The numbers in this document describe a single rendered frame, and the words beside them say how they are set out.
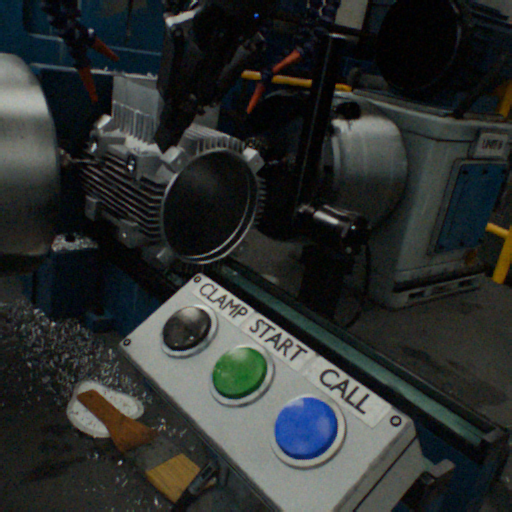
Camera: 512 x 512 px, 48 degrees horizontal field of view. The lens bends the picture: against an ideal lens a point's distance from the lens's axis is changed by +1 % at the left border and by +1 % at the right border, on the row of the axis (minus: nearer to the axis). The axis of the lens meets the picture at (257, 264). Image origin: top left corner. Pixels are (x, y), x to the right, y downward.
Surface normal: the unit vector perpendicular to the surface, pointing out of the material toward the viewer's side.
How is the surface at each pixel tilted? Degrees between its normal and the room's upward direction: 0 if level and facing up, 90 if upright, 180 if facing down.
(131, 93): 90
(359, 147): 58
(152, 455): 0
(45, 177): 77
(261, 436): 38
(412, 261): 90
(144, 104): 90
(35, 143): 62
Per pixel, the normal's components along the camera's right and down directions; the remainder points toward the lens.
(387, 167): 0.66, 0.11
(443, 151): 0.64, 0.38
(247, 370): -0.29, -0.65
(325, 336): 0.18, -0.92
